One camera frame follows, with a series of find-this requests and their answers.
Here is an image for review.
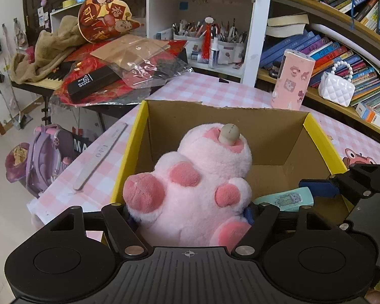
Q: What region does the mint green stapler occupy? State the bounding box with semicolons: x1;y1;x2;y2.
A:
253;187;314;212

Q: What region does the large pink plush pig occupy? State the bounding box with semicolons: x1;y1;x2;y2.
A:
122;123;252;251

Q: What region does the yellow cardboard box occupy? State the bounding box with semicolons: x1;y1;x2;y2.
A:
110;99;352;248

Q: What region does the pink printed desk mat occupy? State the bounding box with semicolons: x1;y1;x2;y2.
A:
28;73;380;224

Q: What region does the orange blue medicine box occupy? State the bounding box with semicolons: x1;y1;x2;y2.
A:
356;102;380;128

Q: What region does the white quilted pearl purse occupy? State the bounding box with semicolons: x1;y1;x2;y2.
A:
318;61;355;107

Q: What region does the purple backpack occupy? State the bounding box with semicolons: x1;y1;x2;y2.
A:
5;123;75;198

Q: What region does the pink sticker cylinder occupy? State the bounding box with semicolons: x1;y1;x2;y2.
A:
271;49;316;110

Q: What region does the white rolled paper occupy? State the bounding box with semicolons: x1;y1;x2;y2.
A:
310;23;380;69

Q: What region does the black long box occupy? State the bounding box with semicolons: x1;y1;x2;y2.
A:
67;66;121;102

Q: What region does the wooden bookshelf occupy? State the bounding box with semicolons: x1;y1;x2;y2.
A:
258;0;380;135

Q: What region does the clear plastic bag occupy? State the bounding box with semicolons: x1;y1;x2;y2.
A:
90;34;192;89

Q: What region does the white cubby shelf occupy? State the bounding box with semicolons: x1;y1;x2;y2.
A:
49;0;273;87

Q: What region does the brown blanket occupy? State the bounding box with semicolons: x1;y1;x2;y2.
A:
10;15;86;84

